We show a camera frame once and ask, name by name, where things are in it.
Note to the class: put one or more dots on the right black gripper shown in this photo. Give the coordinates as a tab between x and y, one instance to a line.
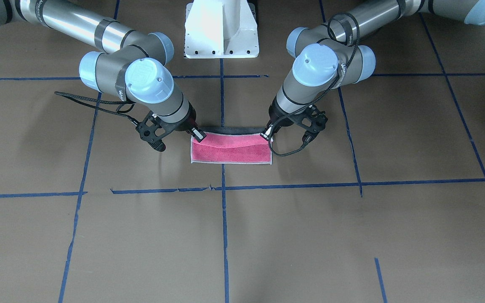
187	119

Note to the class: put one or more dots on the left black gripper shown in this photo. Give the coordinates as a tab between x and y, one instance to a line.
277	119

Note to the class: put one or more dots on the pink terry towel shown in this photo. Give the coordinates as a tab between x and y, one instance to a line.
246	149

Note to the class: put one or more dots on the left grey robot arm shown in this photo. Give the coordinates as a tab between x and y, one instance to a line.
331	55

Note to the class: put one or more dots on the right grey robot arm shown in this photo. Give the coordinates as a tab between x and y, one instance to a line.
126	63

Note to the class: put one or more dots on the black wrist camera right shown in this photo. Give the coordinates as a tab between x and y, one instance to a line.
152	130

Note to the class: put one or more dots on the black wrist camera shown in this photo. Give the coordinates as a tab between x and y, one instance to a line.
152	130
312	120

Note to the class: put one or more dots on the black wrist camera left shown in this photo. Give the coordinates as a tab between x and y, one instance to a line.
312	120

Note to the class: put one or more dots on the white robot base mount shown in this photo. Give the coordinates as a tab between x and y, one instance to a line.
221	29

